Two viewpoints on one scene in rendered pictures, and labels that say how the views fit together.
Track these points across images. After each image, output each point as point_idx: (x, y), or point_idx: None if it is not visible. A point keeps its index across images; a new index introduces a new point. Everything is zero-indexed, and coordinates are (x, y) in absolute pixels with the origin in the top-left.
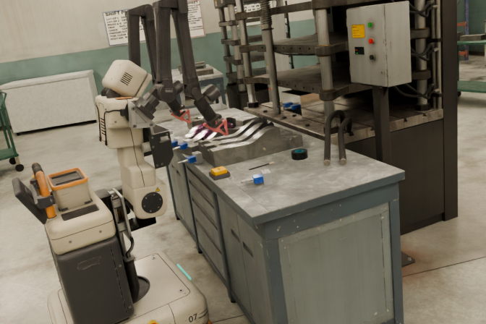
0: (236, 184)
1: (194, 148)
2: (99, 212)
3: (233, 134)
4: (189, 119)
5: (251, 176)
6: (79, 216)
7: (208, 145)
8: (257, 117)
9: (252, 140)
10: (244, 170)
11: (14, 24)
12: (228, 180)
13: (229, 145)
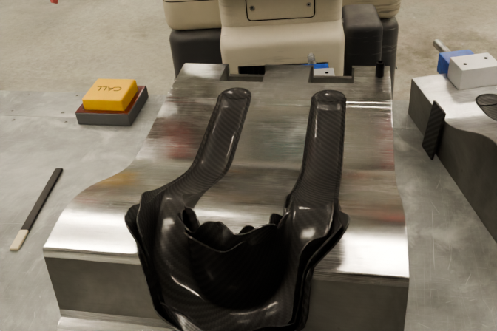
0: (11, 115)
1: (415, 92)
2: None
3: (373, 170)
4: None
5: (9, 155)
6: None
7: (271, 70)
8: (347, 219)
9: (141, 169)
10: (77, 161)
11: None
12: (61, 113)
13: (192, 107)
